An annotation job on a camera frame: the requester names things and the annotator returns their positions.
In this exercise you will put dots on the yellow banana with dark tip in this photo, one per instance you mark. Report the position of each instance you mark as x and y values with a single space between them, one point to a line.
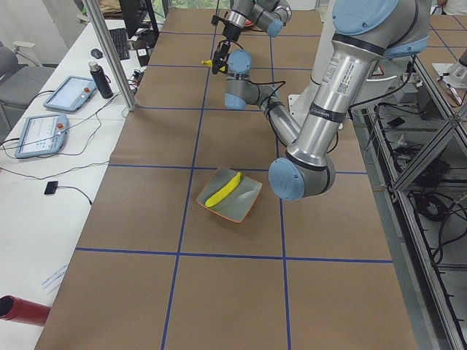
207 62

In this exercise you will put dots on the greenish yellow banana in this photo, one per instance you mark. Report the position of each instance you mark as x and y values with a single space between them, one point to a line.
224 192

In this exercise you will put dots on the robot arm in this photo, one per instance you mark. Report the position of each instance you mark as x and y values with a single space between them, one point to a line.
269 16
364 32

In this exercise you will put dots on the grey square plate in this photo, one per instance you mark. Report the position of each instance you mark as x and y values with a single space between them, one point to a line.
236 206

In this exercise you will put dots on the black computer monitor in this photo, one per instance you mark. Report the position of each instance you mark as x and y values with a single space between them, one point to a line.
134 12

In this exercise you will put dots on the black keyboard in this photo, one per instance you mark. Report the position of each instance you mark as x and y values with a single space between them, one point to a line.
120 42

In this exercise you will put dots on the black water bottle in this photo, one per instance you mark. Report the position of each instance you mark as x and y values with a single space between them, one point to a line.
100 80

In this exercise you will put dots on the black computer mouse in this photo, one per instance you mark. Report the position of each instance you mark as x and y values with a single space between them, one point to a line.
96 53

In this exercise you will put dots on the teach pendant far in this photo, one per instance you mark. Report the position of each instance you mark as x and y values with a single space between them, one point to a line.
71 94

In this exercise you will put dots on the teach pendant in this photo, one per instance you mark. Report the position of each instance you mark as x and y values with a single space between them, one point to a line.
71 94
42 135

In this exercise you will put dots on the teach pendant near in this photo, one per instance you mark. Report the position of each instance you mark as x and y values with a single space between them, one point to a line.
42 135

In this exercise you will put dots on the small black puck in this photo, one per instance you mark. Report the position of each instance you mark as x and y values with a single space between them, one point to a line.
51 188

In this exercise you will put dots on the red cylinder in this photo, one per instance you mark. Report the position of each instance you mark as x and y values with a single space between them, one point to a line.
18 310

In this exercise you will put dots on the aluminium frame post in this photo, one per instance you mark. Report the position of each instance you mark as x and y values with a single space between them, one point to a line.
105 40

